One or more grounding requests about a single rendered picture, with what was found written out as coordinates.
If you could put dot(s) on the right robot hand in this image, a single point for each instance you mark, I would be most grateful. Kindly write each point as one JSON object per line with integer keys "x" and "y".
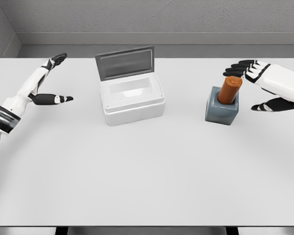
{"x": 279, "y": 83}

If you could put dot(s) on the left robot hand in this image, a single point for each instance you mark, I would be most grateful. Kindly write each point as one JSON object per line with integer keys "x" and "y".
{"x": 31, "y": 82}

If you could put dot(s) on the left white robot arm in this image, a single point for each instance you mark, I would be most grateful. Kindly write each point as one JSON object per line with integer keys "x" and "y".
{"x": 5, "y": 115}

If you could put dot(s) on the brown cylinder bottle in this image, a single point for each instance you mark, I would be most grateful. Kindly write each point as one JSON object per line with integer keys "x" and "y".
{"x": 229, "y": 90}

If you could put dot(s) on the grey square holder block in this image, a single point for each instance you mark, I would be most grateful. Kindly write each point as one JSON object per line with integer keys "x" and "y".
{"x": 221, "y": 111}

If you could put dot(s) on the white box with grey lid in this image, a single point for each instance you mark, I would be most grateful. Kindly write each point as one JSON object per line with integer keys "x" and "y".
{"x": 131, "y": 90}

